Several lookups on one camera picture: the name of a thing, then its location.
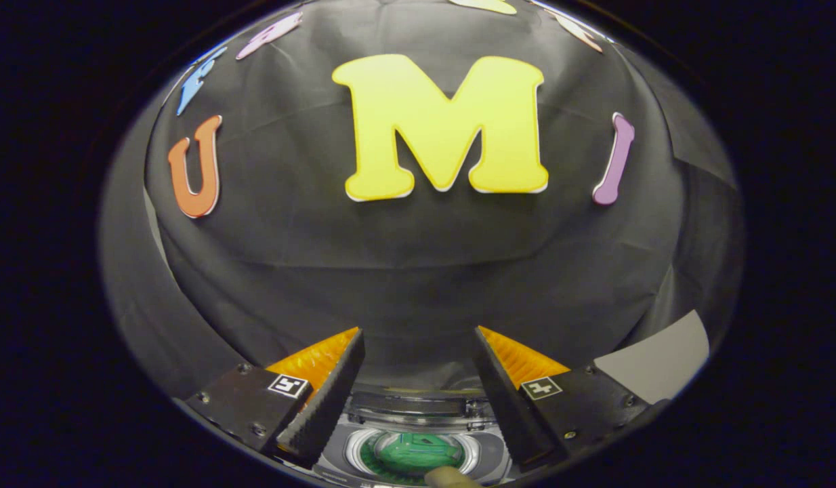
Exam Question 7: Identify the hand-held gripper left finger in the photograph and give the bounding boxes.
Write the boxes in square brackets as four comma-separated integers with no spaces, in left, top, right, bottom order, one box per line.
[184,327,366,468]

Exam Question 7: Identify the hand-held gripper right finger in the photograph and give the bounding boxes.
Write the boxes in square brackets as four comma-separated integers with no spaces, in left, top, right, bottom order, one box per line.
[472,325,652,473]

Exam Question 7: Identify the grey washing machine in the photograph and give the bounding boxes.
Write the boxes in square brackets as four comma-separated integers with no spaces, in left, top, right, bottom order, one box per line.
[313,383,515,487]

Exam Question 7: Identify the green polo shirt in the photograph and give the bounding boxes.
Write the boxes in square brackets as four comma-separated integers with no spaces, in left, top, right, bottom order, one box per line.
[371,432,466,483]

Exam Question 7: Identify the black backdrop cloth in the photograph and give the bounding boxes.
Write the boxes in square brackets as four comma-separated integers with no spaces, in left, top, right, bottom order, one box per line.
[98,0,744,407]

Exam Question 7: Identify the beige cabinet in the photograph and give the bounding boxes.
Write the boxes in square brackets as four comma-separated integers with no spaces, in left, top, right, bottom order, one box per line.
[594,310,710,405]

